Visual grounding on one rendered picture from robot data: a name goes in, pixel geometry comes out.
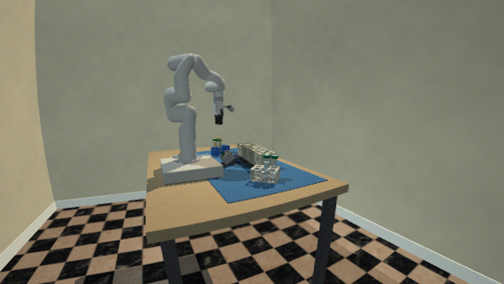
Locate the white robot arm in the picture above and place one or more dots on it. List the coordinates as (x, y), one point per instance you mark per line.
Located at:
(181, 93)

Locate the blue tube rack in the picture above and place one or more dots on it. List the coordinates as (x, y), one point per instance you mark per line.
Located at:
(216, 150)

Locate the beige box with green button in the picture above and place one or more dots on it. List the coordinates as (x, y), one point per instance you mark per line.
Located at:
(228, 158)

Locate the blue flat mat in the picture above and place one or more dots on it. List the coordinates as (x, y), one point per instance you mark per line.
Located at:
(236, 185)

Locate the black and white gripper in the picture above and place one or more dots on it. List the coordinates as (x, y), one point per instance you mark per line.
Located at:
(218, 107)

